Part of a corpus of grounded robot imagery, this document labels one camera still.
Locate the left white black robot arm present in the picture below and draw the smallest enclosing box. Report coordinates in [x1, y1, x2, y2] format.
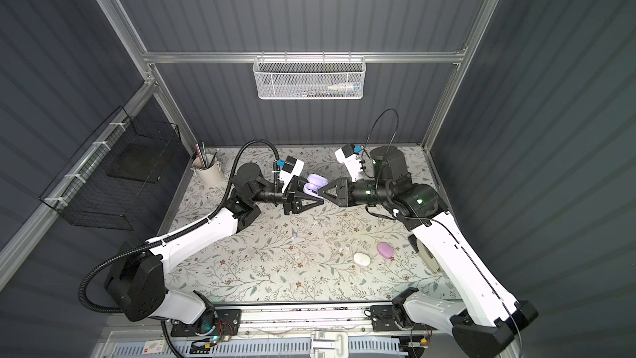
[104, 162, 324, 328]

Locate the pink earbud charging case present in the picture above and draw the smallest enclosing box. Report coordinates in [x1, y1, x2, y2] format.
[377, 242, 395, 259]

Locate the white wire mesh basket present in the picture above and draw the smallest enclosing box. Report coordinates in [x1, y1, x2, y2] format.
[253, 58, 367, 100]

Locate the white pen holder cup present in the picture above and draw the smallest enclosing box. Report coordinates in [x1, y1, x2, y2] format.
[192, 143, 224, 187]

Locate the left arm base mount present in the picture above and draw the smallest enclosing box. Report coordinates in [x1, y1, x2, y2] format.
[170, 309, 242, 339]

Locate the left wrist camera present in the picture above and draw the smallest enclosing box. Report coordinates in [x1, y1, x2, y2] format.
[277, 156, 305, 193]

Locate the lavender earbud case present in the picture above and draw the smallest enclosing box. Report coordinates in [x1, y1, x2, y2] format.
[303, 174, 329, 197]

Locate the tube in white basket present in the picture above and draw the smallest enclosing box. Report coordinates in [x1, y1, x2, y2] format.
[310, 82, 363, 96]

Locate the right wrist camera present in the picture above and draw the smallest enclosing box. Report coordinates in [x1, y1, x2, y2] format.
[335, 144, 363, 182]

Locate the black corrugated cable conduit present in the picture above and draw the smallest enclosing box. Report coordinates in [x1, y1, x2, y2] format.
[77, 138, 282, 358]

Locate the beige black stapler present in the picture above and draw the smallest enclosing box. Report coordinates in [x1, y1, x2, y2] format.
[407, 235, 442, 273]

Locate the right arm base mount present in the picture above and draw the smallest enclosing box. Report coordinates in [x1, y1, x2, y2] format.
[364, 304, 437, 332]

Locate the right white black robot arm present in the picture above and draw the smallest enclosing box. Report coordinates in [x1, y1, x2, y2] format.
[318, 144, 538, 357]

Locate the black wire mesh basket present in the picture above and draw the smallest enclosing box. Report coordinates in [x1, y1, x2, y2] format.
[40, 110, 182, 231]

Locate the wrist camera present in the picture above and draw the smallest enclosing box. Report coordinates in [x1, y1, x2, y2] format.
[277, 156, 305, 193]
[335, 144, 363, 182]

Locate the white earbud case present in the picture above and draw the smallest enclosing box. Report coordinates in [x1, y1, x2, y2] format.
[353, 252, 371, 267]

